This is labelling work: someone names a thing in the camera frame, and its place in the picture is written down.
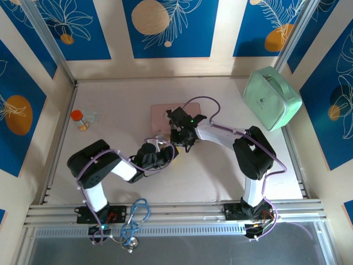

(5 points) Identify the blue stethoscope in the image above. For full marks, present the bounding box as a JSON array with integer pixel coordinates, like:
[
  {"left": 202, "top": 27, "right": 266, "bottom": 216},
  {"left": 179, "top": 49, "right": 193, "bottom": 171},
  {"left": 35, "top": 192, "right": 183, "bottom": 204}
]
[{"left": 120, "top": 198, "right": 151, "bottom": 253}]

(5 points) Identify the clear plastic cup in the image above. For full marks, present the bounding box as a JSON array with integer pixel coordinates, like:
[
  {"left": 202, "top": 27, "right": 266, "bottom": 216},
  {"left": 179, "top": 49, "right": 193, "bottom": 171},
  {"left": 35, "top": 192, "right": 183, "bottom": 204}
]
[{"left": 84, "top": 110, "right": 108, "bottom": 124}]

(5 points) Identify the orange pill bottle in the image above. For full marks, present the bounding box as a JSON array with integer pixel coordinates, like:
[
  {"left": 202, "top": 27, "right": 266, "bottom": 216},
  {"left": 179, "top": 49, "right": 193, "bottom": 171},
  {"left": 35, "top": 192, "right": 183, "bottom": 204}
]
[{"left": 70, "top": 109, "right": 90, "bottom": 131}]

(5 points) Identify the mint green zipper case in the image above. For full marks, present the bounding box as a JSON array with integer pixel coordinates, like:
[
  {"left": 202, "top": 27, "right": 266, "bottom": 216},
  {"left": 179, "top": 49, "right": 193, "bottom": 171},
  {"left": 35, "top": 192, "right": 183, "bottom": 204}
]
[{"left": 242, "top": 66, "right": 303, "bottom": 132}]

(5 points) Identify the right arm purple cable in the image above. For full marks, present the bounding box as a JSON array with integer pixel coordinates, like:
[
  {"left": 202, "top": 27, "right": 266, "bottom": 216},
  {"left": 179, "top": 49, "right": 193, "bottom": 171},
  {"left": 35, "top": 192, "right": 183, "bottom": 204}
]
[{"left": 182, "top": 96, "right": 288, "bottom": 242}]

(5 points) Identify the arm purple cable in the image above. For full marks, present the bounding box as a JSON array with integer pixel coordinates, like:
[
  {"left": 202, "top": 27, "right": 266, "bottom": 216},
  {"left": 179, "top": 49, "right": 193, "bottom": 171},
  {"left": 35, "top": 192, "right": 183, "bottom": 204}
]
[
  {"left": 182, "top": 96, "right": 288, "bottom": 242},
  {"left": 76, "top": 137, "right": 179, "bottom": 245}
]

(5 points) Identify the long aluminium frame rail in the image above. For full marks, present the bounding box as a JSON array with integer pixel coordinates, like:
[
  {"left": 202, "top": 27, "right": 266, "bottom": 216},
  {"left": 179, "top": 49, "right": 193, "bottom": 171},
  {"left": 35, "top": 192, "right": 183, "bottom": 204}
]
[{"left": 23, "top": 199, "right": 328, "bottom": 228}]

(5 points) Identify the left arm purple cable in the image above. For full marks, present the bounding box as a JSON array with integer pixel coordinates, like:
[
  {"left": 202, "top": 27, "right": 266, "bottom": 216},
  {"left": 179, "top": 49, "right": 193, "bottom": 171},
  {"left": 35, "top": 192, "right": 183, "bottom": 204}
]
[{"left": 76, "top": 137, "right": 179, "bottom": 245}]

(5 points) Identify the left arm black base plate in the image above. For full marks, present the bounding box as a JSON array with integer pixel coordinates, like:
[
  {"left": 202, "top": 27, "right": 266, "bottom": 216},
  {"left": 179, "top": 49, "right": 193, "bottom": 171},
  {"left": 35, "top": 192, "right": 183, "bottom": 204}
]
[{"left": 76, "top": 205, "right": 128, "bottom": 225}]

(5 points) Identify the grey slotted cable duct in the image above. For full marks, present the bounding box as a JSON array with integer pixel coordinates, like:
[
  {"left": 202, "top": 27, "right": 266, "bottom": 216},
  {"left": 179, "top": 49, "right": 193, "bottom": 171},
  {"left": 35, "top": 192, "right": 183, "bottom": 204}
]
[{"left": 35, "top": 222, "right": 319, "bottom": 239}]

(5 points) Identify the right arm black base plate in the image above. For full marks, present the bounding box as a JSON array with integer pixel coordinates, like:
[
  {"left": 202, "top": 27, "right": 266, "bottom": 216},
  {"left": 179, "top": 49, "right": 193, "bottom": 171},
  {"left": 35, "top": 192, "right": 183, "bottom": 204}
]
[{"left": 222, "top": 203, "right": 279, "bottom": 222}]

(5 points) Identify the aluminium side rail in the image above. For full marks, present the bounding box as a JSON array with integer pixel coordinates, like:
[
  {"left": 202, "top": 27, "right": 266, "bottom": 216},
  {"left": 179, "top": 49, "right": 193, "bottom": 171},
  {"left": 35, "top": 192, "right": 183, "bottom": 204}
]
[
  {"left": 38, "top": 82, "right": 79, "bottom": 205},
  {"left": 281, "top": 125, "right": 308, "bottom": 200}
]

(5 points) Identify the blue floral wall panel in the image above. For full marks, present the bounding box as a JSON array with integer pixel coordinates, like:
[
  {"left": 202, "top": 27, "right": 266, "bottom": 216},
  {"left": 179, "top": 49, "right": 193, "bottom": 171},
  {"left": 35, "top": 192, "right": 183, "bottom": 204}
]
[
  {"left": 298, "top": 18, "right": 353, "bottom": 172},
  {"left": 122, "top": 0, "right": 221, "bottom": 59},
  {"left": 232, "top": 0, "right": 308, "bottom": 58},
  {"left": 34, "top": 0, "right": 112, "bottom": 62},
  {"left": 0, "top": 40, "right": 48, "bottom": 178}
]

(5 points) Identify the aluminium corner post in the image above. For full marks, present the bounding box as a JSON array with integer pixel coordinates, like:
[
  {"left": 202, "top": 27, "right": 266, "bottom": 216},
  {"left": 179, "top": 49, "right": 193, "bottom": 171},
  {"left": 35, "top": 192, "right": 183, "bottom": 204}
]
[
  {"left": 275, "top": 0, "right": 324, "bottom": 71},
  {"left": 19, "top": 0, "right": 77, "bottom": 85}
]

